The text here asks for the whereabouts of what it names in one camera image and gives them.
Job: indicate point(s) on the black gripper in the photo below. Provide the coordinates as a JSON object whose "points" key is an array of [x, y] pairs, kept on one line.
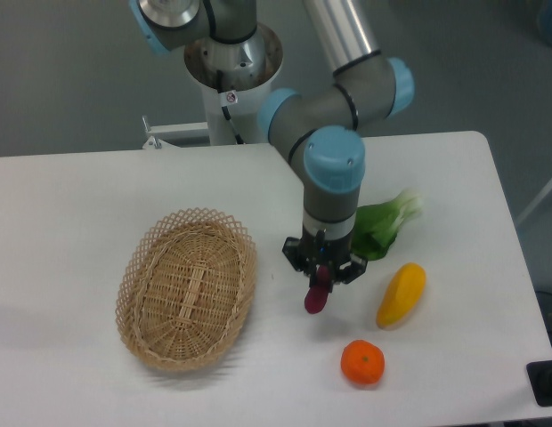
{"points": [[324, 247]]}

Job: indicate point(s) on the purple sweet potato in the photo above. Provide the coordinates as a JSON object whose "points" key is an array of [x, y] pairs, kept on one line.
{"points": [[317, 295]]}

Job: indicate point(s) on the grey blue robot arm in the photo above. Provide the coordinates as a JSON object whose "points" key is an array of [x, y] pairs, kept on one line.
{"points": [[317, 137]]}

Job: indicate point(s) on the green bok choy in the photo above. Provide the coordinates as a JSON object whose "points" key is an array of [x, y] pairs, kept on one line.
{"points": [[377, 226]]}

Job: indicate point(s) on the yellow mango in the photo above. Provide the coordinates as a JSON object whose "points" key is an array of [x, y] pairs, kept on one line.
{"points": [[402, 295]]}

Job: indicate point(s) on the orange tangerine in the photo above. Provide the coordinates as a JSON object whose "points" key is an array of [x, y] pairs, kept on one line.
{"points": [[362, 362]]}

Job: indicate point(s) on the woven wicker basket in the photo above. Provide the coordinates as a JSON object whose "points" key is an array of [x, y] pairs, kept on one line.
{"points": [[187, 290]]}

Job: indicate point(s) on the black device at table edge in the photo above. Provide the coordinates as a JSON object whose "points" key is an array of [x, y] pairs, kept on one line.
{"points": [[540, 376]]}

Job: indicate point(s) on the blue object top right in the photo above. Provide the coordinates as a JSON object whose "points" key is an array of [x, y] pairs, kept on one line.
{"points": [[544, 21]]}

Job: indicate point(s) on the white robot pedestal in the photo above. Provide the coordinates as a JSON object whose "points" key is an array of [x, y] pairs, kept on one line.
{"points": [[234, 80]]}

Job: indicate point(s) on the white metal base frame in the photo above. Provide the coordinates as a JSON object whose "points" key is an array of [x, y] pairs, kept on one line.
{"points": [[180, 135]]}

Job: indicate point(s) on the white frame at right edge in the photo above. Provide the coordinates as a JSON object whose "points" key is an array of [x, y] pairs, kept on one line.
{"points": [[535, 204]]}

